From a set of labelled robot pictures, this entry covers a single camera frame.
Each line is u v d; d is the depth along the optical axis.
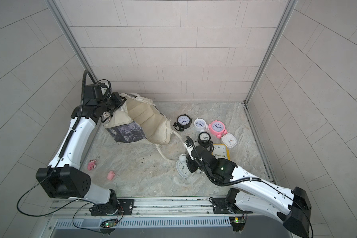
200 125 0.99
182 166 0.77
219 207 0.71
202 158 0.52
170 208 0.72
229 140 0.92
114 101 0.66
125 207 0.71
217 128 0.99
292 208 0.39
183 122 1.02
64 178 0.39
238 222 0.68
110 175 0.79
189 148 0.63
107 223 0.65
